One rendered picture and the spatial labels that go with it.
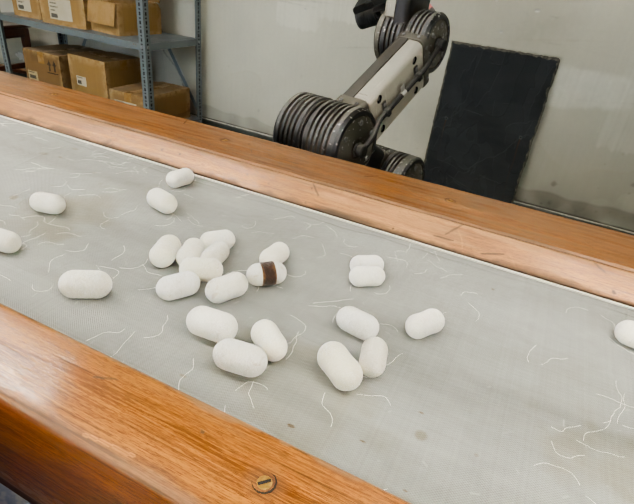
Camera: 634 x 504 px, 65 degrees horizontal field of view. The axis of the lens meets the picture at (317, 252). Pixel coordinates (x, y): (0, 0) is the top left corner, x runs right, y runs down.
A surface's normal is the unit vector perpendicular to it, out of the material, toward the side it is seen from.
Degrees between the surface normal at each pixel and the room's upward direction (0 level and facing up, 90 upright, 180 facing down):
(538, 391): 0
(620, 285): 45
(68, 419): 0
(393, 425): 0
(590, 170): 90
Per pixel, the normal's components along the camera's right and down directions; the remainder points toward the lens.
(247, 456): 0.10, -0.86
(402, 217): -0.23, -0.32
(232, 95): -0.46, 0.41
